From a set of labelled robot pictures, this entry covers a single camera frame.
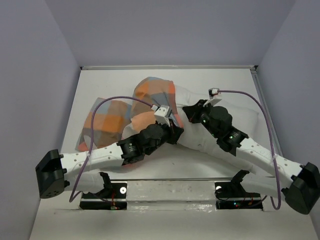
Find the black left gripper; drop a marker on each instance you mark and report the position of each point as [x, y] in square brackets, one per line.
[173, 132]

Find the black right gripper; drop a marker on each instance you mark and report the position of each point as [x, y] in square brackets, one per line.
[192, 111]

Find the colourful checked pillowcase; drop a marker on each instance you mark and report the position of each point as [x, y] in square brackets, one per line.
[119, 119]

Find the white pillow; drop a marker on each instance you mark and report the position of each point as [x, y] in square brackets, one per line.
[200, 125]

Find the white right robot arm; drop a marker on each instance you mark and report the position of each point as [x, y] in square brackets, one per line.
[300, 184]

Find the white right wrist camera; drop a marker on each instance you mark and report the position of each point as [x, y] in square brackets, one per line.
[214, 97]

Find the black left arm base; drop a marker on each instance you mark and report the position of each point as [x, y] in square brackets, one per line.
[112, 197]

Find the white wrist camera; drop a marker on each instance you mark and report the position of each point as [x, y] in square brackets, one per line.
[162, 114]
[214, 97]

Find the aluminium table edge rail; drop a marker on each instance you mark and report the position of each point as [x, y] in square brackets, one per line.
[165, 67]

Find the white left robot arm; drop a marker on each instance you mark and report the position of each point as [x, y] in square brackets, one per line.
[56, 172]

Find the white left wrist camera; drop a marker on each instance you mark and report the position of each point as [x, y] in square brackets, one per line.
[162, 114]

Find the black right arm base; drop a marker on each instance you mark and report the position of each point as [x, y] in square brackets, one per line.
[230, 195]

